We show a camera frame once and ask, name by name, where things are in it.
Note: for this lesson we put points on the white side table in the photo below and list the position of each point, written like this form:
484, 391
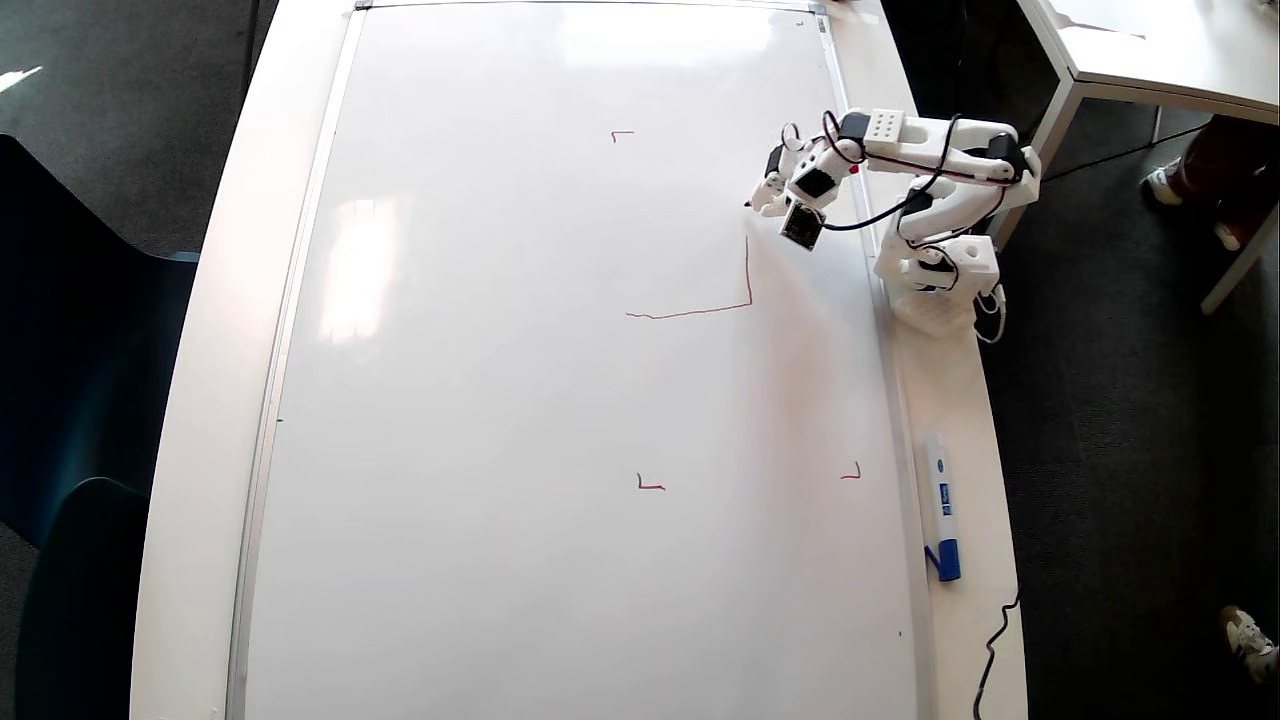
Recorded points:
1180, 50

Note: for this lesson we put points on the dark red trouser leg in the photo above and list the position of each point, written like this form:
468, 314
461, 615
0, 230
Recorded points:
1225, 165

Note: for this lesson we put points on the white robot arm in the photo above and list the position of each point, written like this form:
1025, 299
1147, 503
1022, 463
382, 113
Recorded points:
930, 135

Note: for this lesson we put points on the white whiteboard with metal frame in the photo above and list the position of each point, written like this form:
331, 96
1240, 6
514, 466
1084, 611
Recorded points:
550, 400

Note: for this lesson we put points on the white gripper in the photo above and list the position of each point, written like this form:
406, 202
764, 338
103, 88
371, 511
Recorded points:
768, 199

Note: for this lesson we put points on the blue whiteboard marker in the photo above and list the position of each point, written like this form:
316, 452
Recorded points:
941, 500

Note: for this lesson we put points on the dark blue chair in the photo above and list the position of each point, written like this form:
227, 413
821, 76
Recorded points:
80, 350
85, 600

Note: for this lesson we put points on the white grey sneaker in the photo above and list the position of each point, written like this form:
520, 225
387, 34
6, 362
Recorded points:
1250, 645

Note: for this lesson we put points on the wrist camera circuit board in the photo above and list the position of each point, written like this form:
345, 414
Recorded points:
803, 226

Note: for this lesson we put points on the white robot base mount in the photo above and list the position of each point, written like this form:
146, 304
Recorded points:
935, 315

